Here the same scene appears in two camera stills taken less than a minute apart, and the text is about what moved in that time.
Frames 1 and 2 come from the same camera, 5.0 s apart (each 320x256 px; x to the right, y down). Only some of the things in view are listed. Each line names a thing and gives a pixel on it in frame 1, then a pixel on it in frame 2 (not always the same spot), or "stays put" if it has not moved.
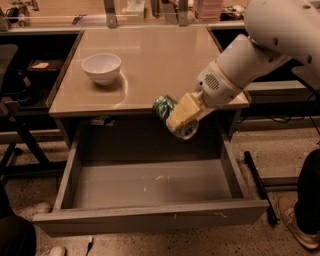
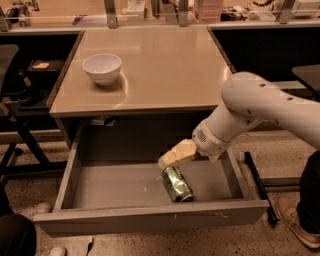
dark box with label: x=46 y=68 stays put
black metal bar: x=270 y=211 stays put
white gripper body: x=216 y=87 to x=209 y=142
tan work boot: x=287 y=211 stays put
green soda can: x=162 y=107 to x=177 y=184
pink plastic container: x=207 y=11 stays put
